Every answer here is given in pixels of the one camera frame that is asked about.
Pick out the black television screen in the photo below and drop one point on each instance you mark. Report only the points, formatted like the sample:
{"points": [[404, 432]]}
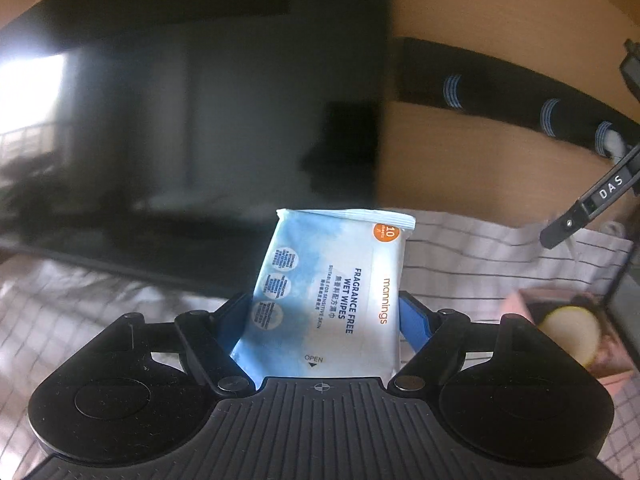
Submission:
{"points": [[200, 110]]}

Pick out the blue wet wipes packet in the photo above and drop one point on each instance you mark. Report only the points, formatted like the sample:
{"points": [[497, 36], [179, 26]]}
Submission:
{"points": [[325, 290]]}

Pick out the checked white bed sheet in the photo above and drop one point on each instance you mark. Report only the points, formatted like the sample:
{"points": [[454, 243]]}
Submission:
{"points": [[500, 250]]}

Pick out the dark framed panel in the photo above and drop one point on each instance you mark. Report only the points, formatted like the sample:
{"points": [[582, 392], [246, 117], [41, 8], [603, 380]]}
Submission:
{"points": [[627, 310]]}

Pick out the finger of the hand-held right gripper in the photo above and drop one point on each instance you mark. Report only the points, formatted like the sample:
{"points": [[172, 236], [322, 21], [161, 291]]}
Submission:
{"points": [[567, 222]]}

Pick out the white hanging item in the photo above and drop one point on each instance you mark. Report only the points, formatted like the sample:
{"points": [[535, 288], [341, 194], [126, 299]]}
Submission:
{"points": [[616, 146]]}

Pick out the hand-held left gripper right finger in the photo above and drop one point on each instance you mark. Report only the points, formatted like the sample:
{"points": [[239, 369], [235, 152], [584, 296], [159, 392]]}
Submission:
{"points": [[415, 322]]}

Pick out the pink box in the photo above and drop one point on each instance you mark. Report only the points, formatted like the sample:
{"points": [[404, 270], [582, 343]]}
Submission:
{"points": [[515, 305]]}

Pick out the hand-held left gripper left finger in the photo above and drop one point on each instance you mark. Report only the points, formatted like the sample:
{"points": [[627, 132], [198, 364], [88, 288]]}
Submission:
{"points": [[232, 317]]}

